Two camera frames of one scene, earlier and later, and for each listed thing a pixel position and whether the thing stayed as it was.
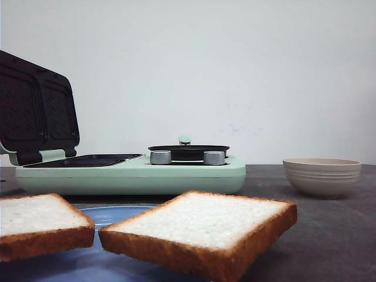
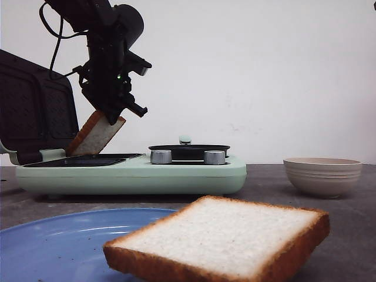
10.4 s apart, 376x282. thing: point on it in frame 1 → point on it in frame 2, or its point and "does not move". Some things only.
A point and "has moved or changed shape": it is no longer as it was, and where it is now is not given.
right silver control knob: (214, 157) does not move
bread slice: (38, 225) → (94, 136)
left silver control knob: (161, 157) does not move
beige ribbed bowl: (321, 177) does not move
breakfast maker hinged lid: (38, 111) does not move
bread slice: (210, 235) has moved or changed shape
